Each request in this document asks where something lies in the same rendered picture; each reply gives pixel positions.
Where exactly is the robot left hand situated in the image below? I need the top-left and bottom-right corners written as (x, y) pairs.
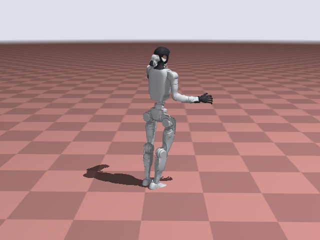
top-left (147, 60), bottom-right (154, 79)

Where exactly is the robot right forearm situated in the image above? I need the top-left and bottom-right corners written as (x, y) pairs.
top-left (175, 93), bottom-right (199, 104)

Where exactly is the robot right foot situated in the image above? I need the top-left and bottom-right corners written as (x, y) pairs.
top-left (148, 181), bottom-right (166, 190)

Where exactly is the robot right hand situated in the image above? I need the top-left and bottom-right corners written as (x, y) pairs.
top-left (194, 93), bottom-right (213, 104)

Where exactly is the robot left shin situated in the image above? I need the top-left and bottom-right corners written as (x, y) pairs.
top-left (143, 144), bottom-right (154, 180)

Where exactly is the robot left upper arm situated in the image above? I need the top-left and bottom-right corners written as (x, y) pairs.
top-left (146, 58), bottom-right (167, 75)

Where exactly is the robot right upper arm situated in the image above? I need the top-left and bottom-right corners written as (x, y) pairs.
top-left (167, 71), bottom-right (179, 101)

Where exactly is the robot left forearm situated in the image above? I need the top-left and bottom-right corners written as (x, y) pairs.
top-left (149, 54), bottom-right (163, 66)

